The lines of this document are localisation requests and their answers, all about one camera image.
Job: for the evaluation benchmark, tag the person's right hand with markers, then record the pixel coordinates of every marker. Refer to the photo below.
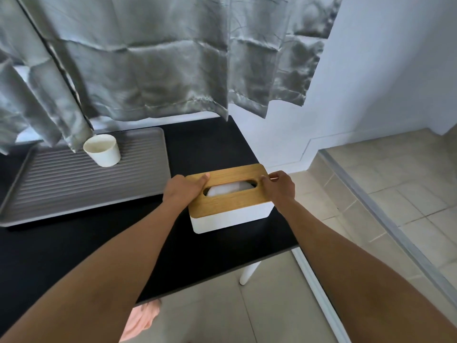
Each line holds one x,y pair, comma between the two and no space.
280,189

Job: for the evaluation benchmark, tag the person's left hand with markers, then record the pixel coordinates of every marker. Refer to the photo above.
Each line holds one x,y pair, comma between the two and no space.
180,191

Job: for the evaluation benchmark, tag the person's right thumb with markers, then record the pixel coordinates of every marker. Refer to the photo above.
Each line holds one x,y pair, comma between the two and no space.
265,182

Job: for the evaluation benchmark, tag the person's left thumb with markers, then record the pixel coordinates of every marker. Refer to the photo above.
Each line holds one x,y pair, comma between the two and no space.
200,180

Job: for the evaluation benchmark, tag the wooden tissue box lid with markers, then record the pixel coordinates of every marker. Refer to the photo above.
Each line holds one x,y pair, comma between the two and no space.
228,194

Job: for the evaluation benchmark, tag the white tissue box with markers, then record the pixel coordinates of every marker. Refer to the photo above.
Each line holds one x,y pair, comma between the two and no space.
232,215

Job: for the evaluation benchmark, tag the person's right forearm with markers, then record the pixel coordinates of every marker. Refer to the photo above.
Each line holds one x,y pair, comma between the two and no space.
360,278

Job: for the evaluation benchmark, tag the person's left forearm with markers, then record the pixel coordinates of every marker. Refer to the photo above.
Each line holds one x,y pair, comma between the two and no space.
96,278

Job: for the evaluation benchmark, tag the white tissue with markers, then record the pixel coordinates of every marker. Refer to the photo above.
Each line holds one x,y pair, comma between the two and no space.
228,189

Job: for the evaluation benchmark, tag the white table leg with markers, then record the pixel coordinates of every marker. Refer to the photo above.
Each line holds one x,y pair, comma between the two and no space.
249,273

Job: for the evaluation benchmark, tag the white cup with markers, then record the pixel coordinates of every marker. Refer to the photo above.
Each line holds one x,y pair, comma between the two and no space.
102,150

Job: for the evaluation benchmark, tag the grey ribbed tray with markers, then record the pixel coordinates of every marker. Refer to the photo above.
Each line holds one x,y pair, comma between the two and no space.
85,176

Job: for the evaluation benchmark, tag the grey metal floor threshold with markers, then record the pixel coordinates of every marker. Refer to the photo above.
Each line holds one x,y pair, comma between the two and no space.
389,225

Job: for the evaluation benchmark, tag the grey curtain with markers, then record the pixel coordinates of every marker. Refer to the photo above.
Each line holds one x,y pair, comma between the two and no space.
153,57

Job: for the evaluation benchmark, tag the pink cloth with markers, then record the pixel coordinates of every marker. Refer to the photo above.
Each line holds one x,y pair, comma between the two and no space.
139,317

